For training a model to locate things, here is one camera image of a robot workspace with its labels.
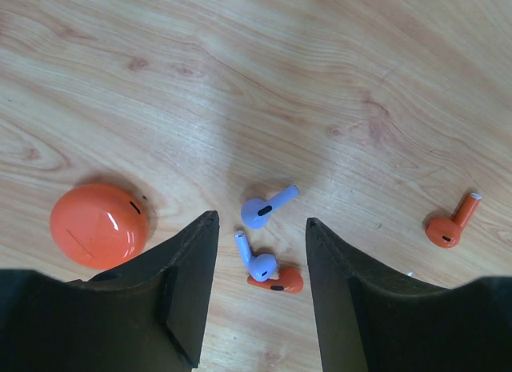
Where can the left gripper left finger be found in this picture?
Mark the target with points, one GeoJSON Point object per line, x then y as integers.
{"type": "Point", "coordinates": [148, 314]}

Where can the orange earbud under purple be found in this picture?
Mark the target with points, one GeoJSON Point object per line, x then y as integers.
{"type": "Point", "coordinates": [289, 281]}

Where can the orange earbud top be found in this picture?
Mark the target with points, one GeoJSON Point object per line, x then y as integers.
{"type": "Point", "coordinates": [446, 232]}

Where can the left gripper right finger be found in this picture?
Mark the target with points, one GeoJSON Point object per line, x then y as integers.
{"type": "Point", "coordinates": [370, 317]}

